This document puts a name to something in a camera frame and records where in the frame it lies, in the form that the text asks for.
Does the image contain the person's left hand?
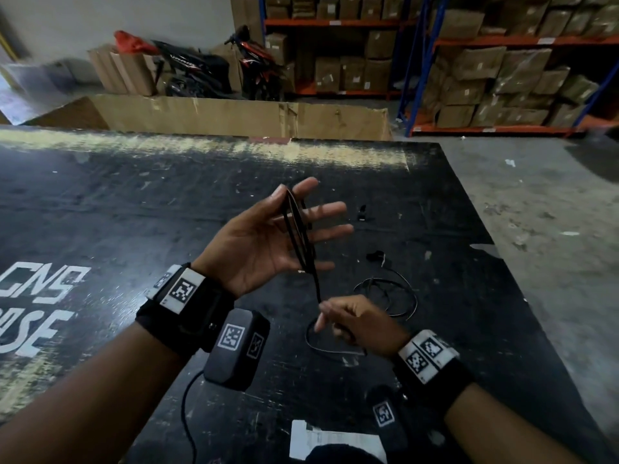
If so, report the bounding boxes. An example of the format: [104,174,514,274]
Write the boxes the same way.
[191,177,355,298]

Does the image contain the person's right hand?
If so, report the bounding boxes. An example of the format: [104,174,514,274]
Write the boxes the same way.
[314,295,412,358]

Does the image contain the black cable with plug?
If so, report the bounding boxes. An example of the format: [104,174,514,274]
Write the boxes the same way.
[282,187,418,356]

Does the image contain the person's left forearm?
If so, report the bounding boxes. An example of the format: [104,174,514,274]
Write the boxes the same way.
[0,323,195,464]

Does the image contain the person's right forearm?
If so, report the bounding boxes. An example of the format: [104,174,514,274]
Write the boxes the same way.
[444,382,588,464]

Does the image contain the large flat cardboard box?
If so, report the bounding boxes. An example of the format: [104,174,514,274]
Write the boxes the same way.
[24,93,393,141]

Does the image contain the black right wrist band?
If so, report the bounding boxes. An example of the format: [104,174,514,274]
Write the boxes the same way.
[394,329,477,417]

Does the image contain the black wrist band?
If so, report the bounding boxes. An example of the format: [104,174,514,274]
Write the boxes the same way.
[135,263,238,359]
[394,329,477,417]

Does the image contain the white paper sheet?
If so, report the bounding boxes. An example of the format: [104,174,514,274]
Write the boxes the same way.
[289,420,388,464]

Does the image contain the black left wrist band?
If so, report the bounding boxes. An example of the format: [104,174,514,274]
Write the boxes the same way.
[135,263,238,359]

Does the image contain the red and black motorcycle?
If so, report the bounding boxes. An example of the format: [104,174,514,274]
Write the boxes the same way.
[224,25,284,102]

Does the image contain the black scooter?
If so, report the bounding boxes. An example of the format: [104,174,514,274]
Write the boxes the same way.
[152,40,234,99]

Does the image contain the group of shelved cardboard boxes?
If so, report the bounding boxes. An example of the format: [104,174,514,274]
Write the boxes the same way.
[265,0,426,93]

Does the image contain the blue and orange shelf rack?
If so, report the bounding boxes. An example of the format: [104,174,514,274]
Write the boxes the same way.
[398,0,619,139]
[258,0,428,101]

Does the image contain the tall leaning cardboard boxes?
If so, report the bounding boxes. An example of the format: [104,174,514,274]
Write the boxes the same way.
[87,43,159,97]

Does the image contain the red bag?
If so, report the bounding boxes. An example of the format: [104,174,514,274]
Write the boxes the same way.
[113,30,161,56]

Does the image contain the group of wrapped cardboard boxes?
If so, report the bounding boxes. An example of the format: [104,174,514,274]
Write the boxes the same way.
[421,0,619,129]

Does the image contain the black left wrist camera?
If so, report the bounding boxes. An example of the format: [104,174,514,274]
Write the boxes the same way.
[203,308,271,392]

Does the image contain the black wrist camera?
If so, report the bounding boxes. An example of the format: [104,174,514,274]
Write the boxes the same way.
[365,384,413,452]
[203,308,271,392]

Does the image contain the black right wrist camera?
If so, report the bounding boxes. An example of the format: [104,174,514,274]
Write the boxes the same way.
[365,384,413,452]

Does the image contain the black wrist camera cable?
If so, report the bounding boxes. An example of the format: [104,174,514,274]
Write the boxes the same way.
[181,371,207,464]

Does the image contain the stacked cardboard boxes by wall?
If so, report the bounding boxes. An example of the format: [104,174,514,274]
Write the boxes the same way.
[229,0,265,46]

